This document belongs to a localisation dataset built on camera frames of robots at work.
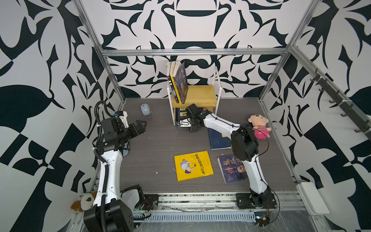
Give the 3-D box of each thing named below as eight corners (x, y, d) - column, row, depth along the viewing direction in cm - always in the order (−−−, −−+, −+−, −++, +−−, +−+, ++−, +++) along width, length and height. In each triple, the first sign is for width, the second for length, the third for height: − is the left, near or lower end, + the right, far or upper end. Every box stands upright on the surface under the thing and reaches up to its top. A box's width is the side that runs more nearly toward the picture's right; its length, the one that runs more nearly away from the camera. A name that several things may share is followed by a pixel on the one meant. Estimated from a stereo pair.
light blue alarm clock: (145, 119, 109) (142, 111, 102) (141, 112, 113) (139, 104, 106) (153, 116, 111) (151, 108, 104) (149, 109, 115) (147, 101, 108)
